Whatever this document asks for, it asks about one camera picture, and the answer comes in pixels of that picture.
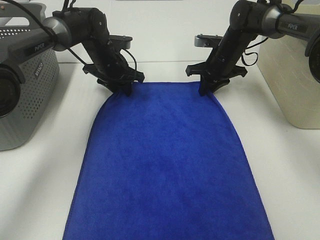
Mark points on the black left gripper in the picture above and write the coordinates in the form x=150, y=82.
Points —
x=110, y=67

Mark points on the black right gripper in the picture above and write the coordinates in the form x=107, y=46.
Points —
x=219, y=67

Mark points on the blue microfiber towel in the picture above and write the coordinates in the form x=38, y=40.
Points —
x=165, y=164

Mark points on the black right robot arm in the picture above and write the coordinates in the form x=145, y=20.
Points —
x=248, y=19

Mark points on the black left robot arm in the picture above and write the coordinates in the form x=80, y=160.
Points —
x=63, y=30

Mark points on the grey perforated plastic basket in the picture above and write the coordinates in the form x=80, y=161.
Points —
x=28, y=74

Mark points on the beige plastic basket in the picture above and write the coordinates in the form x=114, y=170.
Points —
x=285, y=68

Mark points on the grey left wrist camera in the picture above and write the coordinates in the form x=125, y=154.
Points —
x=121, y=42

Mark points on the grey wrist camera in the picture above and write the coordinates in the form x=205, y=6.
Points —
x=207, y=41
x=121, y=42

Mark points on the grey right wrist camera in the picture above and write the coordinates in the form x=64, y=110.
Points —
x=207, y=41

